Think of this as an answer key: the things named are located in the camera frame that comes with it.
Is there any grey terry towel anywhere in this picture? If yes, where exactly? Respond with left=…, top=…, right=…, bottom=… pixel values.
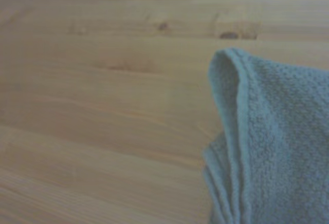
left=202, top=47, right=329, bottom=224

